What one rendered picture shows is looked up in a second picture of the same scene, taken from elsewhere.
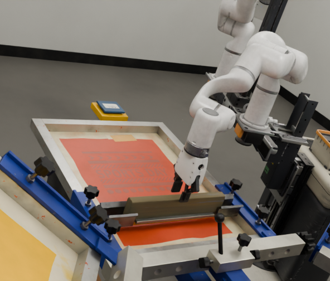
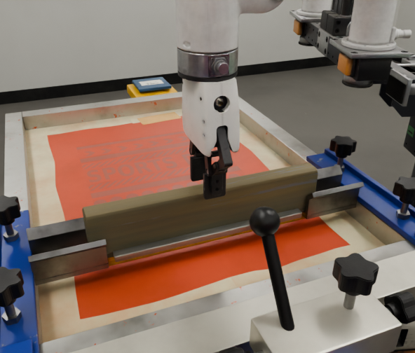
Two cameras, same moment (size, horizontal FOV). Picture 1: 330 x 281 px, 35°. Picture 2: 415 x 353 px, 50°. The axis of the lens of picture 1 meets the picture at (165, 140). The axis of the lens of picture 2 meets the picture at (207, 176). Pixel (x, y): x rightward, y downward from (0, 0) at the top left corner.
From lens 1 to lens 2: 104 cm
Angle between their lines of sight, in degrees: 14
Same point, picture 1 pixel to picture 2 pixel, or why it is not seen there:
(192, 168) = (201, 111)
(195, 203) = (251, 195)
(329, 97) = not seen: outside the picture
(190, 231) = (251, 257)
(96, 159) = (97, 155)
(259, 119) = (376, 33)
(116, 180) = (120, 181)
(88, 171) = (73, 175)
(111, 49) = not seen: hidden behind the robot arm
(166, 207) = (181, 215)
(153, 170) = not seen: hidden behind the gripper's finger
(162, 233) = (184, 272)
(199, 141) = (197, 36)
